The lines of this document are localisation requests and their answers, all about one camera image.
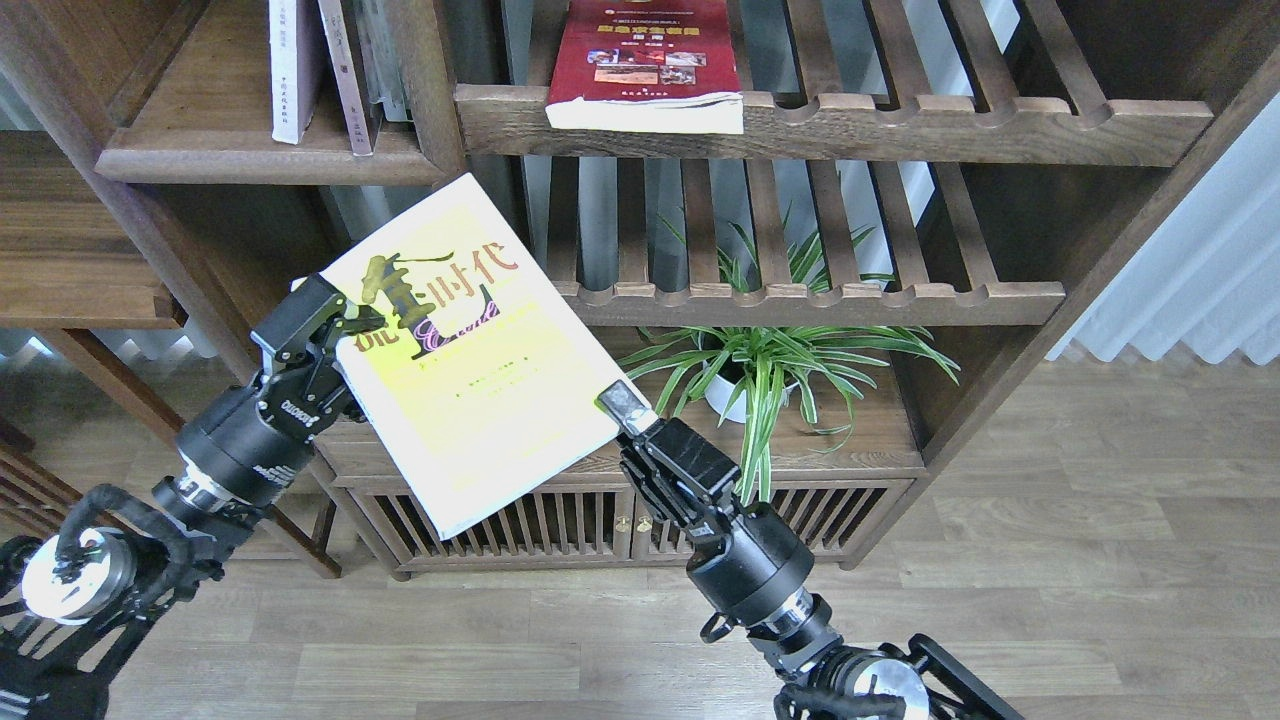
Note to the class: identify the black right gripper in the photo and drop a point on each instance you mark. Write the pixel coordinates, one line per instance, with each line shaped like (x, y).
(747, 560)

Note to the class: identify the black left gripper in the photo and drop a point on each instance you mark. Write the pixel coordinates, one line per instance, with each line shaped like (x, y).
(248, 446)

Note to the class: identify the yellow-green book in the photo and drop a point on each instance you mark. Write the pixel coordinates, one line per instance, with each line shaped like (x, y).
(483, 383)

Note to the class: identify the white and lilac book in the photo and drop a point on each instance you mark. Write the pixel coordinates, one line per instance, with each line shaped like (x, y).
(297, 59)

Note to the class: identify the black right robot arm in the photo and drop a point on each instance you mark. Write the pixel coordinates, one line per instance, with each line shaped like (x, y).
(824, 678)

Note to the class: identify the upright white books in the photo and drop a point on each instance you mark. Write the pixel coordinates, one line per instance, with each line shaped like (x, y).
(366, 67)

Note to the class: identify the small wooden drawer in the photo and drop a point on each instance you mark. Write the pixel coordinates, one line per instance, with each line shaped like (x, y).
(358, 458)

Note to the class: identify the white plant pot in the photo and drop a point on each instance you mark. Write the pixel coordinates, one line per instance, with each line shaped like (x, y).
(720, 389)

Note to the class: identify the left slatted cabinet door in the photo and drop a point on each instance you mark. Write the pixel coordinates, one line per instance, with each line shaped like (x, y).
(553, 527)

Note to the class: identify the slatted cabinet door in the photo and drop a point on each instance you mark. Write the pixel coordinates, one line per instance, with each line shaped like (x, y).
(834, 518)
(553, 527)

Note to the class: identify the green spider plant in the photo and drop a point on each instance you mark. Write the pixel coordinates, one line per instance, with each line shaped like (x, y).
(828, 361)

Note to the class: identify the right slatted cabinet door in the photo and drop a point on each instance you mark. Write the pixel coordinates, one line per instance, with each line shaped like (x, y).
(834, 518)

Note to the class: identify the dark wooden bookshelf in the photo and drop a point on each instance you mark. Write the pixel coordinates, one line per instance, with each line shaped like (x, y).
(1024, 198)

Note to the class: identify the red book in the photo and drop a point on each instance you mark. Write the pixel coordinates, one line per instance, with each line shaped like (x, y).
(647, 66)

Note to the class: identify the white curtain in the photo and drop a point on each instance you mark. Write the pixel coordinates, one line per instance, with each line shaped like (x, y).
(1206, 284)

